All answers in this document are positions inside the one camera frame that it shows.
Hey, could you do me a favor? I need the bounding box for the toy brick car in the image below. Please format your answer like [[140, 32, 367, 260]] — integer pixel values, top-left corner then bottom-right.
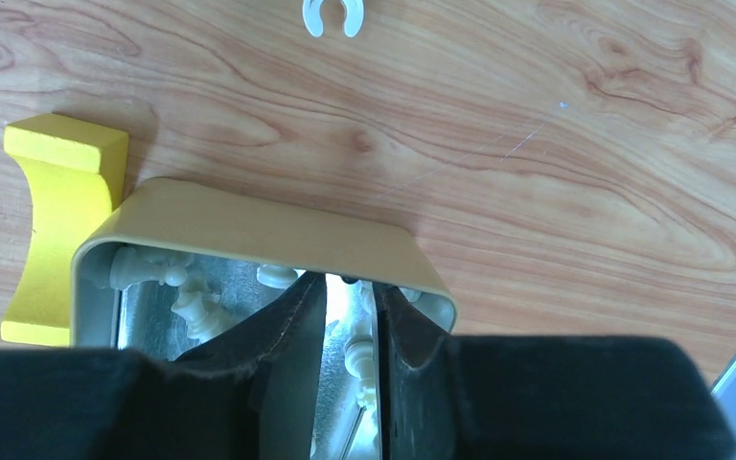
[[301, 0, 365, 38]]

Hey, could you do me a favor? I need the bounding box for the yellow arch block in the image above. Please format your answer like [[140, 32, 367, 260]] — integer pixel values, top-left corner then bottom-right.
[[0, 113, 129, 346]]

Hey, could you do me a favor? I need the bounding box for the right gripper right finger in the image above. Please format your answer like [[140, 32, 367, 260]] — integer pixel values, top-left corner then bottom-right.
[[373, 284, 736, 459]]

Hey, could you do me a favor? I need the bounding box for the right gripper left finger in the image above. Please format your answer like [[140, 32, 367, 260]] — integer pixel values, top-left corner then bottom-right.
[[0, 272, 327, 459]]

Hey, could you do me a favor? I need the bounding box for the yellow tin with chess pieces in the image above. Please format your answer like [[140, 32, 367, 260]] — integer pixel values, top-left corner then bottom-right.
[[70, 178, 458, 459]]

